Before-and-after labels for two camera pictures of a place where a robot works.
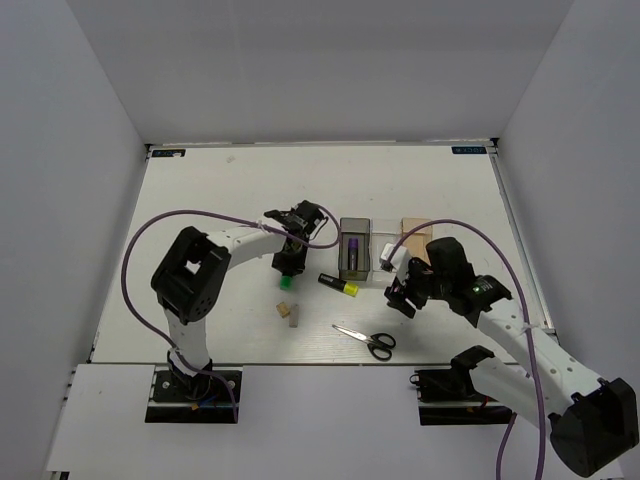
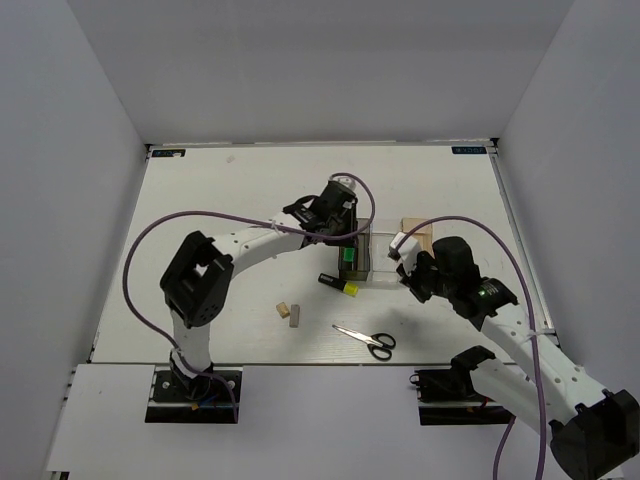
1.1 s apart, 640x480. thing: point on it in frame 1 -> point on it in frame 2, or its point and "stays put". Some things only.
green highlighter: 286,282 -> 349,254
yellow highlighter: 347,287 stays put
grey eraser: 294,316 stays put
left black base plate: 203,398 stays put
